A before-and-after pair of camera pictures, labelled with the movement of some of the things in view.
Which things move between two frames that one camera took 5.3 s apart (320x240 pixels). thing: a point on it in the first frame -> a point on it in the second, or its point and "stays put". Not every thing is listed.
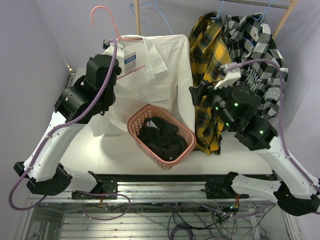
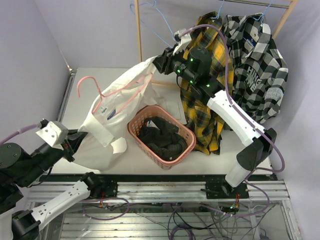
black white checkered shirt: [256, 59] stays put
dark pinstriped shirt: [163, 138] stays put
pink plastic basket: [163, 140] stays put
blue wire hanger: [155, 2] stays put
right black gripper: [204, 88] -> [163, 63]
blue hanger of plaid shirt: [218, 14] stays put
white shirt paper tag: [130, 60] -> [111, 114]
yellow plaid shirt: [209, 53] stays put
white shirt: [156, 70] -> [107, 121]
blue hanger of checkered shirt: [262, 15] stays put
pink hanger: [119, 38] -> [150, 75]
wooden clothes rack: [290, 4] stays put
